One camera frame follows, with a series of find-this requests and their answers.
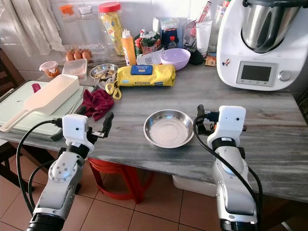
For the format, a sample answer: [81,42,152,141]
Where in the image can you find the steel cutlery piece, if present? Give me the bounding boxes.
[66,87,85,118]

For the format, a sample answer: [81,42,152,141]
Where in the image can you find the maroon cloth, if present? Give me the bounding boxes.
[82,89,115,121]

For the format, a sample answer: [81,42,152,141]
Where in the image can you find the white plastic scoop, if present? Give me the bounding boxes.
[0,74,80,133]

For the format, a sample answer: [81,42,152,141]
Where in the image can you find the round steel plate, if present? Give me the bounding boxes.
[143,109,194,149]

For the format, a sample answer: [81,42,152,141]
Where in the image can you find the clear plastic food container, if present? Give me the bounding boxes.
[63,58,88,80]

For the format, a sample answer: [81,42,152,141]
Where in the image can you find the small steel bowl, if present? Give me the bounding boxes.
[90,64,119,81]

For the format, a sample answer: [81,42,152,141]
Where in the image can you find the red plastic stool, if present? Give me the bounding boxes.
[88,158,154,205]

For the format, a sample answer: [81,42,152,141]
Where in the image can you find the small pink lidded cup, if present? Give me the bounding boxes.
[39,61,61,78]

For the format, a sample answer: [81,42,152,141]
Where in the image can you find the small brown packet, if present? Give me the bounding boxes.
[205,54,217,66]

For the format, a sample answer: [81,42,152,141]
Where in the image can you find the black pouch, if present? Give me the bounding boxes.
[190,48,205,64]

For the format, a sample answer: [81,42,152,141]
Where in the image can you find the yellow kitchen wipes pack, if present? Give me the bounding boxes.
[115,64,176,88]

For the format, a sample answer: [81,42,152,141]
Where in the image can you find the purple plastic bowl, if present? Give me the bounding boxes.
[160,48,191,71]

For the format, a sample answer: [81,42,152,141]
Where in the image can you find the pale green cutting board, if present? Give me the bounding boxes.
[0,80,85,141]

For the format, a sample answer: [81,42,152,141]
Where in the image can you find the white plastic bin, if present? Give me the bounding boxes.
[172,174,217,197]

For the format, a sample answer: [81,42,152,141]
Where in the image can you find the white kitchen cooking machine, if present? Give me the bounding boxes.
[216,0,308,91]

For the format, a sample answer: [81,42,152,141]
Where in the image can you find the clear plastic jug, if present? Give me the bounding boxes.
[183,19,213,52]

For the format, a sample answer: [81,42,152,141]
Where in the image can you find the orange squeeze bottle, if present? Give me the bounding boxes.
[122,29,137,66]

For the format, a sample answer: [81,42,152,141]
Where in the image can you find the dark blue jar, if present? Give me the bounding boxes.
[160,18,180,46]

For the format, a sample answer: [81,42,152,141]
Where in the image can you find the green snack packet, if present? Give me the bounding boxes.
[135,30,162,56]

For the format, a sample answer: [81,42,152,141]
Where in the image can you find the red lidded pasta jar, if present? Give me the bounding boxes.
[99,2,124,56]

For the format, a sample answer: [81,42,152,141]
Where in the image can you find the clear bottle white cap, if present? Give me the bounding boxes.
[77,6,101,49]

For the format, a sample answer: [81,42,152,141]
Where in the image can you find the clear bottle orange cap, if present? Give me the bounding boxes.
[59,5,81,49]

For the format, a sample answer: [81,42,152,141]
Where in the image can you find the steel mixing jug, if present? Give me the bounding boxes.
[241,0,304,53]

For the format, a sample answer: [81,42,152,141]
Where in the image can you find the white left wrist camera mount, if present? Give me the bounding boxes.
[75,114,97,147]

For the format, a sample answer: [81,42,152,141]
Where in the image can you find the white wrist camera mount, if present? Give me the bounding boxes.
[75,114,97,147]
[207,105,247,147]

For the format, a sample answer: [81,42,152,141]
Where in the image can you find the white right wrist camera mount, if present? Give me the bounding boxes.
[207,105,247,147]

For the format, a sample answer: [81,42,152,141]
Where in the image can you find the yellow handled scissors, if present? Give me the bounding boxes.
[105,82,122,100]

